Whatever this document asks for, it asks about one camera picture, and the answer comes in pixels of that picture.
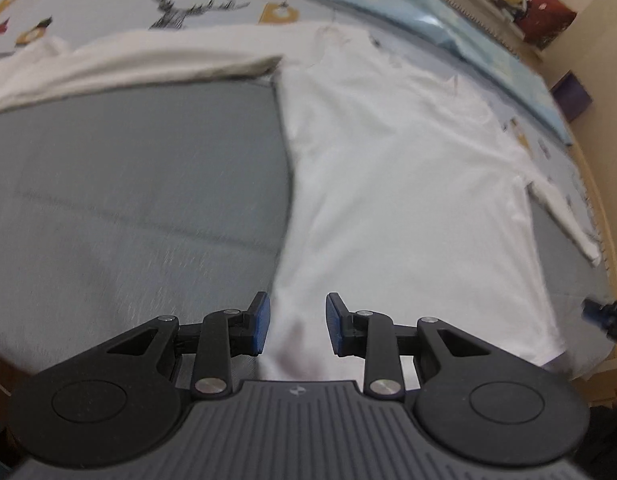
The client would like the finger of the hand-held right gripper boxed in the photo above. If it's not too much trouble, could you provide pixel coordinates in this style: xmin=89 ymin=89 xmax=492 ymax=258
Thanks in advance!
xmin=582 ymin=297 xmax=617 ymax=348

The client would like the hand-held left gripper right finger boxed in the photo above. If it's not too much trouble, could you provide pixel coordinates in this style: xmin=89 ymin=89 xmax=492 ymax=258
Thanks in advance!
xmin=325 ymin=292 xmax=494 ymax=401

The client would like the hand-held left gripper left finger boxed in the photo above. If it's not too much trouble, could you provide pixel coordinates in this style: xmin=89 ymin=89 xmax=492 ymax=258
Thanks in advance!
xmin=103 ymin=291 xmax=272 ymax=401

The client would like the white shirt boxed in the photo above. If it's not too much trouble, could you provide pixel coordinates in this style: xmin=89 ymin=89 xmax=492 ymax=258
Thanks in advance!
xmin=0 ymin=22 xmax=601 ymax=381

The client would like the purple box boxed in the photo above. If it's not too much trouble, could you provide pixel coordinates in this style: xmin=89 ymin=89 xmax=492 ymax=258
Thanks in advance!
xmin=552 ymin=72 xmax=593 ymax=122

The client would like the red bag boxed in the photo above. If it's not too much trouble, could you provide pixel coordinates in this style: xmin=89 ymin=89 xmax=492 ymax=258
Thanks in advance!
xmin=517 ymin=0 xmax=575 ymax=47

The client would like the light blue sheet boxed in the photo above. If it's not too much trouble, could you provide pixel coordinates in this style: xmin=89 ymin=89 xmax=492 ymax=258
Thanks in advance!
xmin=53 ymin=0 xmax=574 ymax=146

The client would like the printed bed sheet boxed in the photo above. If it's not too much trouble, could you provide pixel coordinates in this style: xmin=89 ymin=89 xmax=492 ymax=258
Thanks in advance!
xmin=0 ymin=0 xmax=596 ymax=241

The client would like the wooden bed frame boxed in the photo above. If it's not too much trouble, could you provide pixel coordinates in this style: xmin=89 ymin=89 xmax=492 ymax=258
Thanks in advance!
xmin=571 ymin=130 xmax=617 ymax=301

